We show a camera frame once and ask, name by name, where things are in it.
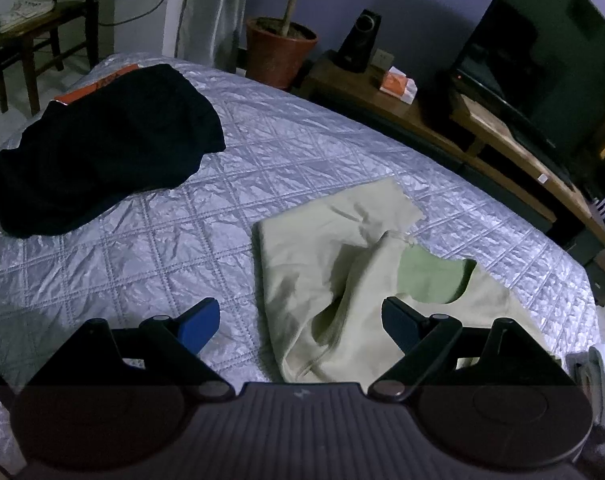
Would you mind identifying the pale curtain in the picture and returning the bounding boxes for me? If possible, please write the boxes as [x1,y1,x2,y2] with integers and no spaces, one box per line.
[175,0,248,73]

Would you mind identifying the silver quilted bedspread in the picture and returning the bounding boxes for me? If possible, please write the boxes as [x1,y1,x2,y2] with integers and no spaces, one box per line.
[0,52,603,476]

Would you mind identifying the white cloth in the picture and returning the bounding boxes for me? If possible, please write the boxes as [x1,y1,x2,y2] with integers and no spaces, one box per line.
[567,340,605,431]

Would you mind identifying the pale yellow garment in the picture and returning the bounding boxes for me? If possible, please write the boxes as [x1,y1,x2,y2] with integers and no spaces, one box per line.
[252,178,563,383]

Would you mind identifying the black flat television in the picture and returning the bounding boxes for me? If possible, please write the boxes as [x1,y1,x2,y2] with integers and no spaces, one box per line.
[449,0,605,201]

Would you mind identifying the wooden chair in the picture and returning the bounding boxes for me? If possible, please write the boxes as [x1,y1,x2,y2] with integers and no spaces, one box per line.
[0,0,100,116]

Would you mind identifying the black garment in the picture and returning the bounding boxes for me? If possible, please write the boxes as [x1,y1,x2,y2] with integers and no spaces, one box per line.
[0,63,226,238]

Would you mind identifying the black speaker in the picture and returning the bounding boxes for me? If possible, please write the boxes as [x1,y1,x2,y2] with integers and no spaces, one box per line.
[337,9,382,73]

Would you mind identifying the orange and white tissue box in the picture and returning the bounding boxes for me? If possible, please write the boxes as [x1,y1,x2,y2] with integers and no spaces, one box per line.
[381,66,419,106]

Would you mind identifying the white sneaker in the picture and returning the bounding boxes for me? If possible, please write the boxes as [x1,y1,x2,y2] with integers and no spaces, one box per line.
[0,0,56,31]

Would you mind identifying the terracotta plant pot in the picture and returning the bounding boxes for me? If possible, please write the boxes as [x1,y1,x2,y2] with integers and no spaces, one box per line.
[246,16,318,91]

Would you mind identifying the wooden television stand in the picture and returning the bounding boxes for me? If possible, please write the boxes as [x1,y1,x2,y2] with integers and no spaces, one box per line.
[292,55,605,306]

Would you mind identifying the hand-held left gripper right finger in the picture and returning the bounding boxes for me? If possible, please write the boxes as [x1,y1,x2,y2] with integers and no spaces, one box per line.
[367,296,580,403]

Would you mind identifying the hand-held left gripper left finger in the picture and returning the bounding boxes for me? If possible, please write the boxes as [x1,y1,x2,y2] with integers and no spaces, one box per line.
[20,297,236,403]

